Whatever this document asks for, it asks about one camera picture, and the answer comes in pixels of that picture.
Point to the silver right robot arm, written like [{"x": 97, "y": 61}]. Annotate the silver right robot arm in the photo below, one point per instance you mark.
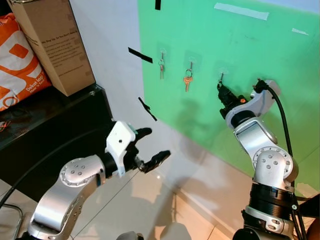
[{"x": 267, "y": 160}]

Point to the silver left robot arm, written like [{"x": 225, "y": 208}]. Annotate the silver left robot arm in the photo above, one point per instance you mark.
[{"x": 70, "y": 185}]

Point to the thin black tape strip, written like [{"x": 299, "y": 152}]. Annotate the thin black tape strip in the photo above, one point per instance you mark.
[{"x": 148, "y": 109}]

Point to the copper key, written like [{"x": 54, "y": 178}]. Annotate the copper key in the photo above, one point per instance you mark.
[{"x": 188, "y": 81}]

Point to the silver key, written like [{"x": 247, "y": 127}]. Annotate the silver key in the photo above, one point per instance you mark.
[{"x": 161, "y": 70}]

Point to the wide black tape strip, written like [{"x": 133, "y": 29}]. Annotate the wide black tape strip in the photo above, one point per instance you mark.
[{"x": 140, "y": 55}]

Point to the long white tape strip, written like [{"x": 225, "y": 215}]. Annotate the long white tape strip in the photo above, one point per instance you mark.
[{"x": 241, "y": 11}]

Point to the black glossy table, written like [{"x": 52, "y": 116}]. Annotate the black glossy table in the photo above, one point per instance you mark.
[{"x": 55, "y": 130}]

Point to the small white tape strip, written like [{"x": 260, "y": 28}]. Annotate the small white tape strip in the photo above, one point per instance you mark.
[{"x": 300, "y": 31}]

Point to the short black tape strip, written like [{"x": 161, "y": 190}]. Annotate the short black tape strip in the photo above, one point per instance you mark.
[{"x": 158, "y": 4}]

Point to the dark low table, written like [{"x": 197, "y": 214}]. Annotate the dark low table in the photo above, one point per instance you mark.
[{"x": 310, "y": 205}]

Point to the brown cardboard box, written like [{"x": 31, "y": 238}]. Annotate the brown cardboard box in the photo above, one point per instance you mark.
[{"x": 55, "y": 45}]

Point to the brown cardboard piece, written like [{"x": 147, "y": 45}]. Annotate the brown cardboard piece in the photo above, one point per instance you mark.
[{"x": 315, "y": 231}]

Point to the chrome tube stool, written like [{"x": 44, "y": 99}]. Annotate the chrome tube stool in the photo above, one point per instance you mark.
[{"x": 17, "y": 220}]

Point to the orange and white bag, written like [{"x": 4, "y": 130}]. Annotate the orange and white bag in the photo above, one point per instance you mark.
[{"x": 17, "y": 65}]

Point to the clear adhesive wall hook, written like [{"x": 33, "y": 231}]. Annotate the clear adhesive wall hook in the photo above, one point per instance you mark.
[
  {"x": 163, "y": 51},
  {"x": 190, "y": 54},
  {"x": 224, "y": 69}
]

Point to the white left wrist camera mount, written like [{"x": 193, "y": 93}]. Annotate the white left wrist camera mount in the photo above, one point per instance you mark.
[{"x": 119, "y": 142}]

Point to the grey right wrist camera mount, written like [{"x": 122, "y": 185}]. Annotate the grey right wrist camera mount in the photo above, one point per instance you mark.
[{"x": 257, "y": 100}]

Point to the green wall board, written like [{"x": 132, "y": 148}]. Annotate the green wall board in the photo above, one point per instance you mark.
[{"x": 235, "y": 45}]

